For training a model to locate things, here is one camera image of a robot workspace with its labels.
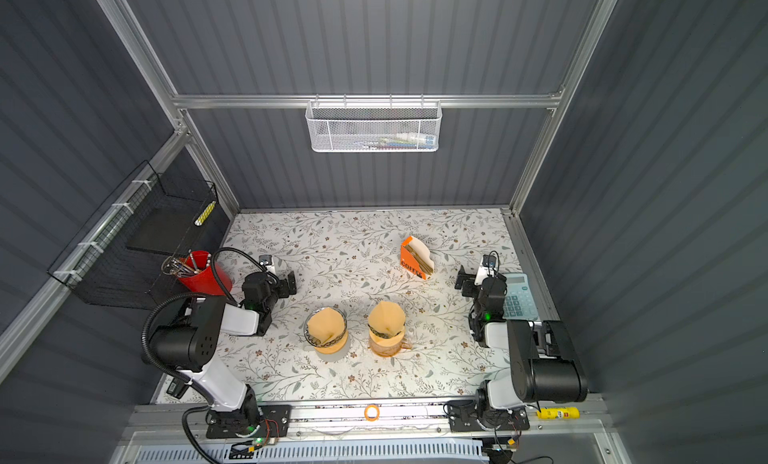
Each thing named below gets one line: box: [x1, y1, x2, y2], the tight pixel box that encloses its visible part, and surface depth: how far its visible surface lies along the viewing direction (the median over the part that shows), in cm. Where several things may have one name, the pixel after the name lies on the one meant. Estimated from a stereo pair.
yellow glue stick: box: [536, 407, 581, 420], surface depth 75 cm
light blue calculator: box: [502, 273, 539, 321], surface depth 95 cm
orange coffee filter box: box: [400, 236, 435, 280], surface depth 100 cm
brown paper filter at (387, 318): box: [368, 301, 406, 336], surface depth 80 cm
